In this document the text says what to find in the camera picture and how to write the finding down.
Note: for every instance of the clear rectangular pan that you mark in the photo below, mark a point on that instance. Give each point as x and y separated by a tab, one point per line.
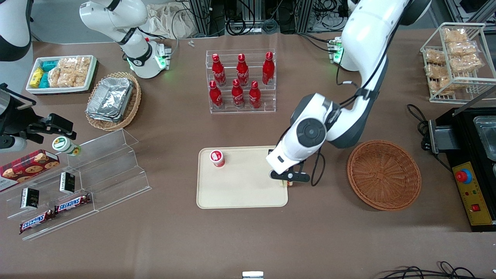
486	137

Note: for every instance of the clear rice cracker bag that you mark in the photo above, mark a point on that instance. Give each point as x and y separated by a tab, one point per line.
68	62
55	77
66	78
82	71

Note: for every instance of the clear fried snack bag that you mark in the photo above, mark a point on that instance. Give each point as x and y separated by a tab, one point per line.
434	57
455	35
462	48
465	64
436	71
445	84

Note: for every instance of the green lidded cup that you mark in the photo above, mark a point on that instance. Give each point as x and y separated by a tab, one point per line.
64	145

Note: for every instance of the aluminium profile frame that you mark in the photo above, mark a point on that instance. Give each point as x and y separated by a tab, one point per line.
203	17

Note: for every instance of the stacked aluminium foil trays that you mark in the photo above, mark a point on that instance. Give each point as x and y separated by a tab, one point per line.
110	99

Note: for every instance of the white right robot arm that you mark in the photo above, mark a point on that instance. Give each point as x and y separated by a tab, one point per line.
116	19

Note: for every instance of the light oval wicker basket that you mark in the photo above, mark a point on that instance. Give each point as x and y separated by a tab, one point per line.
133	104

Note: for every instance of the brown round wicker basket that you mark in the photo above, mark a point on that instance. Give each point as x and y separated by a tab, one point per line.
383	174

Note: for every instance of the snickers chocolate bar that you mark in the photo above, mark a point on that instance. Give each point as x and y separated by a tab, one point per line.
72	204
37	221

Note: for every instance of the teal snack pack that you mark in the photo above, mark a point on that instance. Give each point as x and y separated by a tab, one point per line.
49	65
44	80

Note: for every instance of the white rectangular plastic tray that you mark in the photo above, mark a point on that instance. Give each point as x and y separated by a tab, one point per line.
31	90

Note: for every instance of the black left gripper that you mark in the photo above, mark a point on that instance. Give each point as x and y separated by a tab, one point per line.
270	151

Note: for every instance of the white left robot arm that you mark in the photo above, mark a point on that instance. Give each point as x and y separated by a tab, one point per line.
364	38

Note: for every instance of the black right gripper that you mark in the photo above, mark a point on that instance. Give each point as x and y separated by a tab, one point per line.
15	121

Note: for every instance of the small white box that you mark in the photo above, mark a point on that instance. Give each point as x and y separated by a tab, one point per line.
252	275

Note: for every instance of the yellow emergency stop control box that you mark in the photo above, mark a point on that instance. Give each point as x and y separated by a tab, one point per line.
474	193

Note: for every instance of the red lidded cup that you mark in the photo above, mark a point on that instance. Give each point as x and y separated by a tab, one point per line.
217	158

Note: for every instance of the red plaid cookie box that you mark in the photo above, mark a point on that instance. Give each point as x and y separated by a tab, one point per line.
27	166

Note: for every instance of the black table appliance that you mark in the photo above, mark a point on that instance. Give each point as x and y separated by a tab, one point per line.
465	135

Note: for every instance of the beige cloth bag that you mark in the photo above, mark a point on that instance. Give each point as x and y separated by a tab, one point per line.
166	21

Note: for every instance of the yellow snack pack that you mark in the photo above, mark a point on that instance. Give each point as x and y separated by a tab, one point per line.
37	77

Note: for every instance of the clear acrylic bottle rack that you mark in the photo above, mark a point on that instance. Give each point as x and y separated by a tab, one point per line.
267	99

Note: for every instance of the small black box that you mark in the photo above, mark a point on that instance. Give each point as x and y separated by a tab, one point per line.
29	198
67	183

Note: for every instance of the clear acrylic step shelf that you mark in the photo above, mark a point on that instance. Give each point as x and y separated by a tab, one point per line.
112	170

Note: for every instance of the beige plastic tray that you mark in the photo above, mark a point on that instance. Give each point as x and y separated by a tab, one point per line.
232	190

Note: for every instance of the red cola bottle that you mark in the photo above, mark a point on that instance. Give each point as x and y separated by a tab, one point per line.
238	95
254	97
219	73
242	71
216	97
268	69

